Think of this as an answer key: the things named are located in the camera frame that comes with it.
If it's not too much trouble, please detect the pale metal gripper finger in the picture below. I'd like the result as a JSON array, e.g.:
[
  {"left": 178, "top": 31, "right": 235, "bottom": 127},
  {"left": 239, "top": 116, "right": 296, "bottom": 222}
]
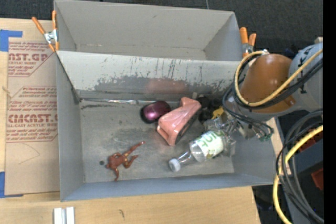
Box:
[
  {"left": 219, "top": 125, "right": 239, "bottom": 138},
  {"left": 215, "top": 116, "right": 237, "bottom": 127}
]

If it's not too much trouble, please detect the black and yellow object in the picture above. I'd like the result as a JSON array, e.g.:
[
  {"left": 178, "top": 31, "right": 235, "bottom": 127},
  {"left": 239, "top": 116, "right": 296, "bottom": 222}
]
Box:
[{"left": 196, "top": 95, "right": 225, "bottom": 124}]

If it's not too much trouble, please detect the clear plastic bottle white label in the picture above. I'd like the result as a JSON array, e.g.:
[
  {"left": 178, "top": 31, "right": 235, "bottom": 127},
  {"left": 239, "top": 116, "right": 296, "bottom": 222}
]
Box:
[{"left": 167, "top": 129, "right": 237, "bottom": 173}]

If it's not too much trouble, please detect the pink plastic stapler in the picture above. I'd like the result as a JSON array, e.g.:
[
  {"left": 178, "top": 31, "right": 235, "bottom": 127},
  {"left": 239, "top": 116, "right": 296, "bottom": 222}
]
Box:
[{"left": 156, "top": 97, "right": 203, "bottom": 146}]

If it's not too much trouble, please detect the purple computer mouse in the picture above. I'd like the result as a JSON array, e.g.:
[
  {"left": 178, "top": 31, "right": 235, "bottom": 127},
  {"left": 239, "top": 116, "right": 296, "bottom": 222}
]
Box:
[{"left": 140, "top": 100, "right": 173, "bottom": 124}]

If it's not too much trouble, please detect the red-brown toy frog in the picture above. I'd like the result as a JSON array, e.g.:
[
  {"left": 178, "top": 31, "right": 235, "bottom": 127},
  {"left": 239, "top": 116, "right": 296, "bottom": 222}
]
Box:
[{"left": 105, "top": 141, "right": 146, "bottom": 182}]

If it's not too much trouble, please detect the grey metal bin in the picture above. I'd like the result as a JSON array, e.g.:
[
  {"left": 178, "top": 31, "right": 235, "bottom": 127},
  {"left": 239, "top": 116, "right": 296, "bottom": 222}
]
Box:
[{"left": 53, "top": 0, "right": 277, "bottom": 202}]

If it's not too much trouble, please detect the brown cardboard board red print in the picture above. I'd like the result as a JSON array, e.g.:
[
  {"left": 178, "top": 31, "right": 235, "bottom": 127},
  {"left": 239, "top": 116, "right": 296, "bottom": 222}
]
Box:
[{"left": 0, "top": 17, "right": 61, "bottom": 198}]

